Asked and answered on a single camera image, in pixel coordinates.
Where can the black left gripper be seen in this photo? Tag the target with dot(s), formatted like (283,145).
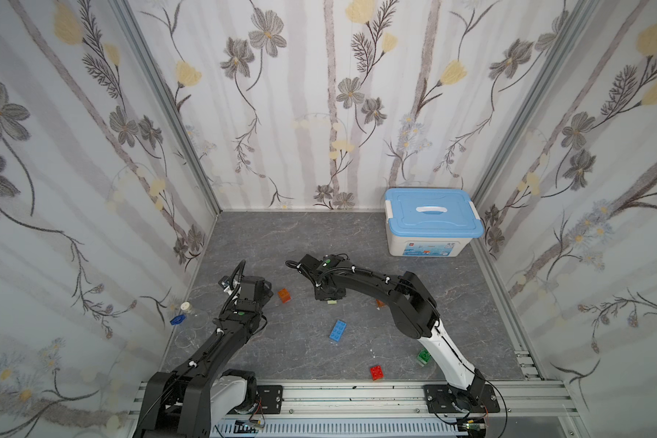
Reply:
(233,290)

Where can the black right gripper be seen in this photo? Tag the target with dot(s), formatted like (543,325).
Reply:
(328,290)

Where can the brown-orange lego brick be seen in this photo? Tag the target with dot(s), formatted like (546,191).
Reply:
(284,295)

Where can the light blue long lego brick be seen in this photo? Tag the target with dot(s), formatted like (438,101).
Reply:
(338,331)

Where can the red lego brick front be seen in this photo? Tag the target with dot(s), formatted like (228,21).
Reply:
(376,372)

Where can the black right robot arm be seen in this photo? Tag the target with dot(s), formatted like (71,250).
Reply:
(415,314)

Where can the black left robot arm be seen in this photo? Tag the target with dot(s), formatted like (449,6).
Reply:
(190,400)

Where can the clear bottle white cap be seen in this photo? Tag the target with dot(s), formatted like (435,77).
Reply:
(195,318)

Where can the clear bottle blue cap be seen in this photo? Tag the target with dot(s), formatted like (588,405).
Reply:
(184,336)

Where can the blue lid storage box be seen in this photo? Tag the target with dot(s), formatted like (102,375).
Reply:
(430,222)

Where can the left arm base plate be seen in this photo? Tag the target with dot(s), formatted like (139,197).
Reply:
(267,400)

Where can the white perforated cable tray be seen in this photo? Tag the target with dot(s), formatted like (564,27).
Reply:
(404,427)

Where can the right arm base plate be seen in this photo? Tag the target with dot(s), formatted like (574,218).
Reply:
(445,399)

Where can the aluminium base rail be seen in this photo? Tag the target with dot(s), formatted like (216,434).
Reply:
(397,399)

